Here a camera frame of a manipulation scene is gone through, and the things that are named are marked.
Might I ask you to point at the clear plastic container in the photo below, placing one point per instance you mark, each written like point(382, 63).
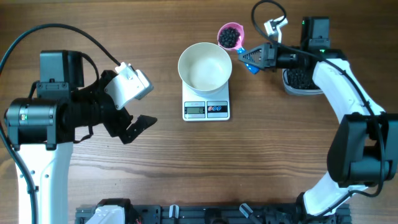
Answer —
point(297, 92)

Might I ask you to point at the black beans in scoop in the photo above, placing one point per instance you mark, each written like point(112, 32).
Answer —
point(228, 37)

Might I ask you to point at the pink scoop with blue handle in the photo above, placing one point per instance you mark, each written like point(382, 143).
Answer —
point(239, 45)

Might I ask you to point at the white bowl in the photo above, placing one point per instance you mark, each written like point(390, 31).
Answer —
point(204, 67)

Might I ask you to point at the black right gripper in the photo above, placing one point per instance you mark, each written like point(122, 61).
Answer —
point(267, 56)

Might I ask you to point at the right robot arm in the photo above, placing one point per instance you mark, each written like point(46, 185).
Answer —
point(363, 154)

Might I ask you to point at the white digital kitchen scale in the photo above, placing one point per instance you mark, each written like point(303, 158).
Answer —
point(212, 107)

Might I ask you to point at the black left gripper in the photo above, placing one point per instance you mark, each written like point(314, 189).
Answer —
point(117, 126)

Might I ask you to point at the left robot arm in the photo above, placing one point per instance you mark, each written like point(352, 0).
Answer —
point(41, 127)

